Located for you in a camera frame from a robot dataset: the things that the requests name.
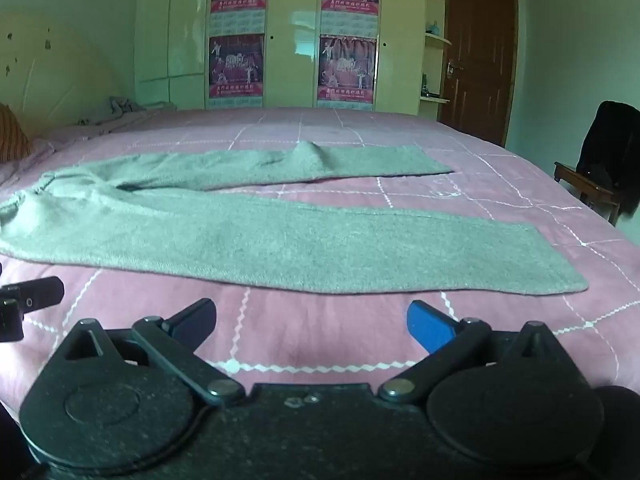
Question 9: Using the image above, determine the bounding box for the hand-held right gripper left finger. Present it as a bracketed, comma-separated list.
[50, 299, 247, 407]

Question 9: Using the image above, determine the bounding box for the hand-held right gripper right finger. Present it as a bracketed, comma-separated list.
[377, 301, 585, 405]

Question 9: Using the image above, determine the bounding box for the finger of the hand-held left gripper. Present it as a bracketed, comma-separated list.
[0, 276, 65, 343]

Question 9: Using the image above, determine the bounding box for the green knitted cloth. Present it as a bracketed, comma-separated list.
[0, 141, 590, 297]

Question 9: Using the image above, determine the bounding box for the pink checked bed quilt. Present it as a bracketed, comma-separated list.
[0, 107, 640, 411]

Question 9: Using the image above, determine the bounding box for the crumpled grey blanket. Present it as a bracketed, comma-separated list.
[75, 95, 179, 126]

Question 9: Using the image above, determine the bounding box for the wooden chair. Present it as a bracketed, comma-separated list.
[554, 160, 623, 226]

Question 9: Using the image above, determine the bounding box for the black jacket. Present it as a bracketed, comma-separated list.
[575, 100, 640, 222]

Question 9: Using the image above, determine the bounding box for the green wardrobe with posters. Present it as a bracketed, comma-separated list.
[134, 0, 455, 117]

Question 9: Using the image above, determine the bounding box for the brown wooden door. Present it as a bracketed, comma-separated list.
[437, 0, 519, 149]

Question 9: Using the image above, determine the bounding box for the cream corner shelf unit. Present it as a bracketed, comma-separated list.
[419, 0, 455, 117]

